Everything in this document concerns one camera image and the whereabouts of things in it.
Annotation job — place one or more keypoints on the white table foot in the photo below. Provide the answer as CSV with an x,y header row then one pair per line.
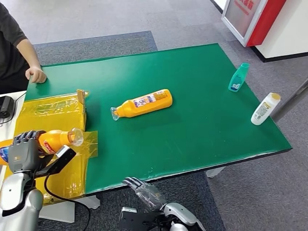
x,y
90,202
214,172

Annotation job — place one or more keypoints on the person's forearm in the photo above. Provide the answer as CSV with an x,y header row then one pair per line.
x,y
29,54

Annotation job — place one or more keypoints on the white side table base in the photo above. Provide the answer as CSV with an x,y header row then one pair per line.
x,y
60,212

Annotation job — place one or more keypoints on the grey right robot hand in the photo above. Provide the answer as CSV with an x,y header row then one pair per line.
x,y
149,196

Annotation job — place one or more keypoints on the black power adapter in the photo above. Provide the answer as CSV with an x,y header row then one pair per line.
x,y
6,106

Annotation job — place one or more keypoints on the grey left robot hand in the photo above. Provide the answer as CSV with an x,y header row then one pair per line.
x,y
24,156

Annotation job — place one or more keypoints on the teal plastic bottle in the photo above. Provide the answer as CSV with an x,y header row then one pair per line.
x,y
238,78

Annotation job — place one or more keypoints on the yellow plastic wrapped cardboard box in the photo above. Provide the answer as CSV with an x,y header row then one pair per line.
x,y
60,111

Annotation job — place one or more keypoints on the person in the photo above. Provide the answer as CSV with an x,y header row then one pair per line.
x,y
9,47

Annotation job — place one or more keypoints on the green table mat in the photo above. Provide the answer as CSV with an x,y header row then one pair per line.
x,y
204,127

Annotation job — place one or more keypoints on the red and white display stand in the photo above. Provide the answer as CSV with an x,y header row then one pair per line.
x,y
262,22

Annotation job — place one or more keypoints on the white cabinet with black base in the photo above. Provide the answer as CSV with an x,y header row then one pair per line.
x,y
286,35

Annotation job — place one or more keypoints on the grey metal pole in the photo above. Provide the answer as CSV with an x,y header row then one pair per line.
x,y
291,99

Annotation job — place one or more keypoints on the person's hand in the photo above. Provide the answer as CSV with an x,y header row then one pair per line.
x,y
35,76

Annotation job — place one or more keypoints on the white bottle with yellow cap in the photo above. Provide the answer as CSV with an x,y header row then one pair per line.
x,y
264,110

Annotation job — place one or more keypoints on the orange bottle with clear cap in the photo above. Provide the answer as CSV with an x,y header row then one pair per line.
x,y
144,104
53,140

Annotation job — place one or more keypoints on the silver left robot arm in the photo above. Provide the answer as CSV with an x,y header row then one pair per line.
x,y
16,204

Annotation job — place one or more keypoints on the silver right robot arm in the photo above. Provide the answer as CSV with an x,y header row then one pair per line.
x,y
183,215

